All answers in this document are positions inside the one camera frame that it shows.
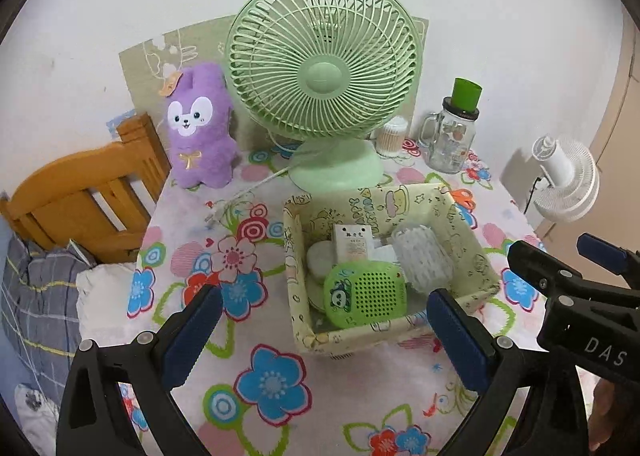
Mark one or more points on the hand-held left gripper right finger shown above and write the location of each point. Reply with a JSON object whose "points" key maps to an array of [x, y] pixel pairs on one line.
{"points": [[457, 341]]}

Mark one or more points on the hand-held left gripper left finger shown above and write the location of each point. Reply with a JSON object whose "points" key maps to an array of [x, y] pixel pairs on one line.
{"points": [[192, 331]]}

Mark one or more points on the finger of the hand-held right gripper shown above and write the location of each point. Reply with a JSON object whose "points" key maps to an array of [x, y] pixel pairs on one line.
{"points": [[530, 258], [600, 247]]}

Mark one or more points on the green perforated case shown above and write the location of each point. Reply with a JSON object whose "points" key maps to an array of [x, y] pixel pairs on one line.
{"points": [[365, 293]]}

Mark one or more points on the yellow fabric storage box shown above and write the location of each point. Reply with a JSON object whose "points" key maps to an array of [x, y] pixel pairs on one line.
{"points": [[350, 336]]}

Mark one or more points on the large white charger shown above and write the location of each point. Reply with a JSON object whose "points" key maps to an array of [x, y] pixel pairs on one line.
{"points": [[385, 253]]}

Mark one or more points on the cream round pouch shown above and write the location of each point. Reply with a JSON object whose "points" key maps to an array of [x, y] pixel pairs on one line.
{"points": [[315, 293]]}

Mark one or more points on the white power bank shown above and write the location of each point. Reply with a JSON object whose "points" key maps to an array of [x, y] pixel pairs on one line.
{"points": [[352, 246]]}

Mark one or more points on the white round case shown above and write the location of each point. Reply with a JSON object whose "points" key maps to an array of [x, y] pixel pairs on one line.
{"points": [[320, 258]]}

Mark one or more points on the person's right hand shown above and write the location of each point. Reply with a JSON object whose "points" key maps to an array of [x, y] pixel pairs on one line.
{"points": [[605, 411]]}

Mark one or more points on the white standing fan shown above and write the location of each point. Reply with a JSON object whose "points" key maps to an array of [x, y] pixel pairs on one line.
{"points": [[570, 186]]}

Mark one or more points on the floral tablecloth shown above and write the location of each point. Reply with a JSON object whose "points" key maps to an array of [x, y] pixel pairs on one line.
{"points": [[250, 286]]}

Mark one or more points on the white pillow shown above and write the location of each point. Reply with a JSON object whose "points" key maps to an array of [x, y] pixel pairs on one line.
{"points": [[100, 296]]}

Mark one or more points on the glass mug jar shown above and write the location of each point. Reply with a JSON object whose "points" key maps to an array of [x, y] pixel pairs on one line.
{"points": [[450, 146]]}

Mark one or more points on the grey plaid blanket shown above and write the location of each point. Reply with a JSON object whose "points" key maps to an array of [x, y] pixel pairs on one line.
{"points": [[35, 296]]}

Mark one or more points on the white spotted cloth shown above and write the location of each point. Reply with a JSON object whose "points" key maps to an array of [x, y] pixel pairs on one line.
{"points": [[32, 403]]}

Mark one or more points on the green plastic cup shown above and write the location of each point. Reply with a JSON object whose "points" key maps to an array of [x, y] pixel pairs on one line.
{"points": [[466, 92]]}

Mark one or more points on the purple plush bunny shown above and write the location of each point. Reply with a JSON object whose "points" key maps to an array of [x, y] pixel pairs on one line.
{"points": [[200, 151]]}

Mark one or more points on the cotton swab jar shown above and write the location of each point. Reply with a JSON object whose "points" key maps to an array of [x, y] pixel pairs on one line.
{"points": [[390, 139]]}

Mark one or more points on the wooden bed headboard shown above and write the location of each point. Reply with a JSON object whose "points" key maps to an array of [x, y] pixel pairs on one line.
{"points": [[75, 186]]}

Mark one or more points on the green desk fan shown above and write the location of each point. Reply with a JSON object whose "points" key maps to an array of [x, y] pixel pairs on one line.
{"points": [[320, 76]]}

